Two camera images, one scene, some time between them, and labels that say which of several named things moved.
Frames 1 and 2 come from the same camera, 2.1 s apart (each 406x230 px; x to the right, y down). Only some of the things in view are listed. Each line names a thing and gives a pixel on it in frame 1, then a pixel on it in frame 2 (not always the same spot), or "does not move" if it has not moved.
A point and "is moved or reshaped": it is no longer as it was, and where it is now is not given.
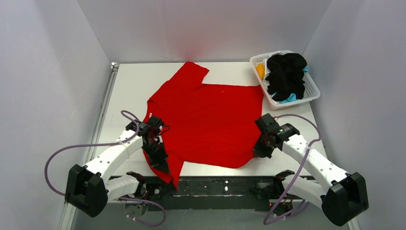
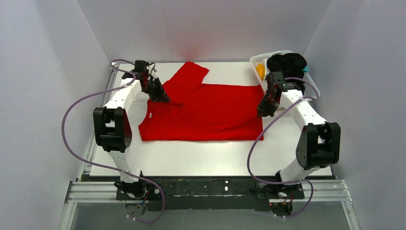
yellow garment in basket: [260, 69] does not move
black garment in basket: [286, 77] does not move
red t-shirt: [208, 124] is moved or reshaped
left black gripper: [158, 155] -> [155, 89]
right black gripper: [261, 149] -> [267, 104]
